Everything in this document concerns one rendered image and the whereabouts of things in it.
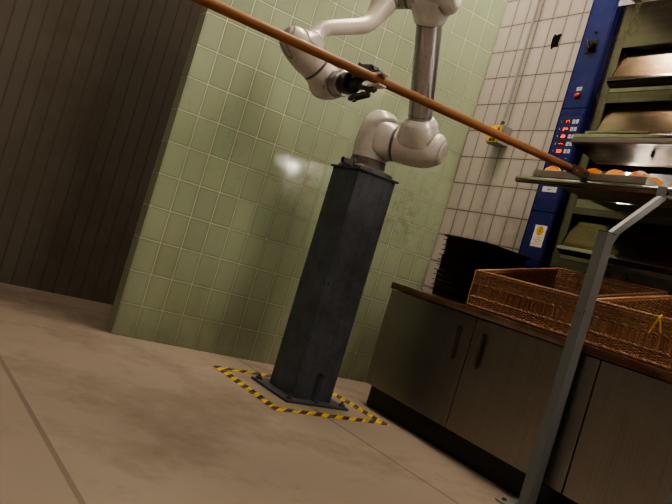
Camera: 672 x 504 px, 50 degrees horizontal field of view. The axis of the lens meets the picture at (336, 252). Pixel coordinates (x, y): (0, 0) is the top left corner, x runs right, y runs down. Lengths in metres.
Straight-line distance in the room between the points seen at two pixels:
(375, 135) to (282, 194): 0.69
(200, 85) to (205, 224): 0.63
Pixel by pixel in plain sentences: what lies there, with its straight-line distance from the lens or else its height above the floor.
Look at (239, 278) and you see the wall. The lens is 3.52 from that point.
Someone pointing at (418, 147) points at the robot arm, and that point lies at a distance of 3.00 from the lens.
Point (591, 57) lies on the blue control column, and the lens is 3.68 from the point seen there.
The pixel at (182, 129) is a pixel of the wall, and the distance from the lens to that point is 3.37.
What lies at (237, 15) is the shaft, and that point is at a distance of 2.13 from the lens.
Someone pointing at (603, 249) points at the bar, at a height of 0.89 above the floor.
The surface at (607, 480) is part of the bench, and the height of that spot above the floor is 0.21.
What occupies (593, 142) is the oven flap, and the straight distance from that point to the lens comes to 3.30.
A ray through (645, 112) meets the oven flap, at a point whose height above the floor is 1.59.
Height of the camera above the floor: 0.63
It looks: level
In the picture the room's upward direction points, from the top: 17 degrees clockwise
